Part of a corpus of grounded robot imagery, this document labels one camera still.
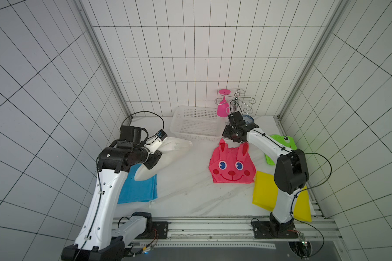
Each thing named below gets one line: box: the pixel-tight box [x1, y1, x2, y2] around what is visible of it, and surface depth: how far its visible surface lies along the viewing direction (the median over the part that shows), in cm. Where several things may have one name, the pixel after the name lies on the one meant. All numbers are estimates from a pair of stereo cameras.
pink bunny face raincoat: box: [209, 138, 256, 184], surface depth 94 cm
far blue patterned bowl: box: [241, 114, 255, 124], surface depth 116 cm
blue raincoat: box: [117, 163, 158, 205], surface depth 84 cm
